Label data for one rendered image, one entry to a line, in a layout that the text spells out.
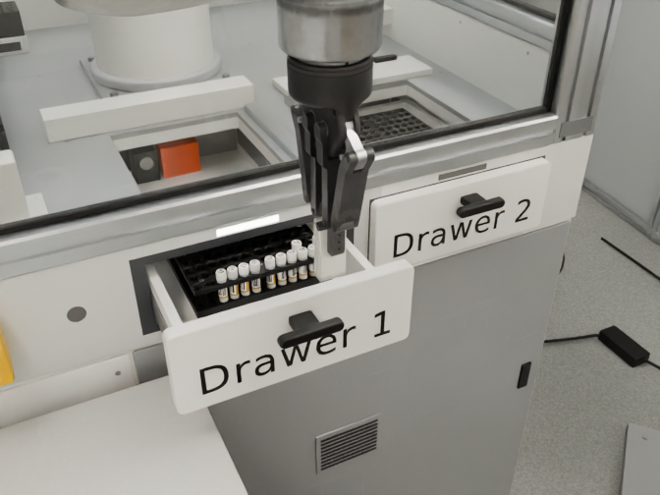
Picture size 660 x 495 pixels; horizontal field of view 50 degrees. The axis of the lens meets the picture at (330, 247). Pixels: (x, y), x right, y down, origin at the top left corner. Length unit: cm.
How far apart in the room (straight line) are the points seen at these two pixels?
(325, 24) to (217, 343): 35
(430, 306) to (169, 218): 46
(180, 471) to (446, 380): 57
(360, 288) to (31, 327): 37
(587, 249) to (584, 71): 162
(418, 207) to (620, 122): 193
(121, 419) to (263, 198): 31
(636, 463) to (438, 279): 95
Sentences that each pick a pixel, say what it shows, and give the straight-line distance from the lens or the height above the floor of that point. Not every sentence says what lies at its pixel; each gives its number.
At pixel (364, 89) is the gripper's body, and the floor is 117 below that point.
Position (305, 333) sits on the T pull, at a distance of 75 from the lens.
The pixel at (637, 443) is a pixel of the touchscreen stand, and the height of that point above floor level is 3.
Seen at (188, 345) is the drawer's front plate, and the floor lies 91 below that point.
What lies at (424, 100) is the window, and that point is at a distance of 94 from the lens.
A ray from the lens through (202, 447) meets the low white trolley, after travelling 85.
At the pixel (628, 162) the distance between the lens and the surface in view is 283.
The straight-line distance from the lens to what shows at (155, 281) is 87.
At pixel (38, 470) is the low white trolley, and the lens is 88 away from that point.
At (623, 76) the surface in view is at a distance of 281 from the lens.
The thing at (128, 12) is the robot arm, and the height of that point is 127.
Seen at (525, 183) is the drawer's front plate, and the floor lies 90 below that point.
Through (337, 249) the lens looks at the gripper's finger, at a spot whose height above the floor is 100.
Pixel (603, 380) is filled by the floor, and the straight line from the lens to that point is 213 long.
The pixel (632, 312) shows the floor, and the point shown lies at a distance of 240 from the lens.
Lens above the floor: 140
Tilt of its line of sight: 34 degrees down
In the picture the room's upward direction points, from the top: straight up
